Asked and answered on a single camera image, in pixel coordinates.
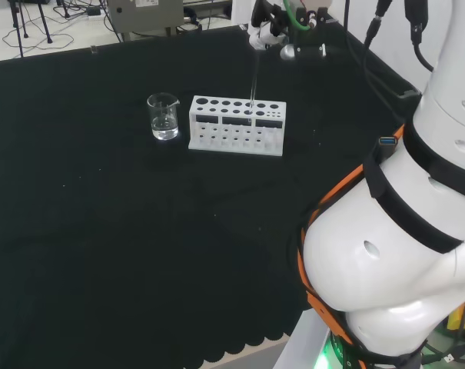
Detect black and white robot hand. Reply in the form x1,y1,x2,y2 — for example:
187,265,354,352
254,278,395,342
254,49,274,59
248,0,291,51

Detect white test tube rack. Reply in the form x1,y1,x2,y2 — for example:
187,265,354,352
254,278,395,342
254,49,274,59
187,95,287,158

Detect grey metal cabinet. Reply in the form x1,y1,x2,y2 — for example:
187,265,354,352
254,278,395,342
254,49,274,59
106,0,185,36

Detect clear glass beaker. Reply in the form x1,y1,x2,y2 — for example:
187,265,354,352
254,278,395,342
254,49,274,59
146,91,181,141

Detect black tripod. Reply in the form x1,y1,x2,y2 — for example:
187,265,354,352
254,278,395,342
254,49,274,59
7,0,55,58

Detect black bench cloth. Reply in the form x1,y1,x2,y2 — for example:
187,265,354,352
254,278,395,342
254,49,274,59
0,17,423,369

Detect black floor cable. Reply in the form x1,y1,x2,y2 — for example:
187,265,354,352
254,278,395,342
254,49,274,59
1,32,76,50

